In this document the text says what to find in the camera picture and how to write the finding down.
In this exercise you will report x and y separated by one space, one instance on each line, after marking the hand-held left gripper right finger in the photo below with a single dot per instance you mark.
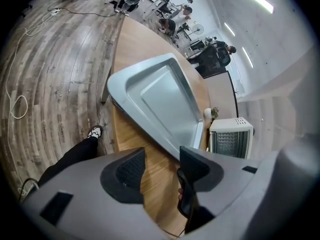
237 196

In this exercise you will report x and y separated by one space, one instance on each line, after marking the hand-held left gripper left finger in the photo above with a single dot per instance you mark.
87 209

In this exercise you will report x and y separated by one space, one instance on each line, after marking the grey metal baking tray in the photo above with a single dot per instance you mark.
162 101

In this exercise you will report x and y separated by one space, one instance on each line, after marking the white toaster oven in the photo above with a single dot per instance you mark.
232 126

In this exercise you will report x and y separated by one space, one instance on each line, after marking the person's left hand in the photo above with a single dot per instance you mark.
180 194

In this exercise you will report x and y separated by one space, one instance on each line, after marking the person's black clothing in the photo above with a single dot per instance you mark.
70 159

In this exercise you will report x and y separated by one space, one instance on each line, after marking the person's left shoe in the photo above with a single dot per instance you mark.
95 132

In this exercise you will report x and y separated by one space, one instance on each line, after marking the small pink potted plant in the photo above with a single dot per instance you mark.
212 112

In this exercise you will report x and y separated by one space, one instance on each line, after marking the white table leg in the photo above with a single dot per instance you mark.
105 84

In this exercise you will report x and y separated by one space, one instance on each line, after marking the black office chair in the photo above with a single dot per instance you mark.
165 6
212 61

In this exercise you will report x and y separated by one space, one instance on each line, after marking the black standing fan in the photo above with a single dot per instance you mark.
198 29

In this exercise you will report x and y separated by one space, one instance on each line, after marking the white floor power strip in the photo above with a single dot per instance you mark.
56 11

